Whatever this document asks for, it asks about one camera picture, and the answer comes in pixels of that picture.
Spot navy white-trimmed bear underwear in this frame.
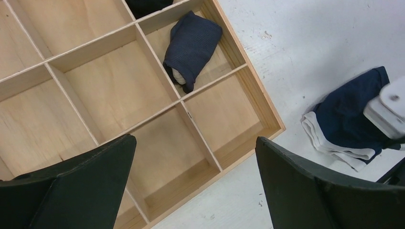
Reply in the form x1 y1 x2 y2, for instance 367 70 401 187
301 66 405 172

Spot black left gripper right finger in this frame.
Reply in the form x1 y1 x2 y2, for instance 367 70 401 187
255 136 405 229

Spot wooden compartment organizer tray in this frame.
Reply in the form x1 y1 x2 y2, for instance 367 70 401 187
0 0 285 229

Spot black rolled underwear in tray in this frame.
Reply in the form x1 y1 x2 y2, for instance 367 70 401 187
126 0 174 19

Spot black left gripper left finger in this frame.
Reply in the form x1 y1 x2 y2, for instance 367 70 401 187
0 134 137 229

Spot navy rolled underwear in tray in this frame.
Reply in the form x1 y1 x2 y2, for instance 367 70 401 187
162 11 223 94

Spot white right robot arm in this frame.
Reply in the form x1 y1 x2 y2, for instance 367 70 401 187
363 76 405 151

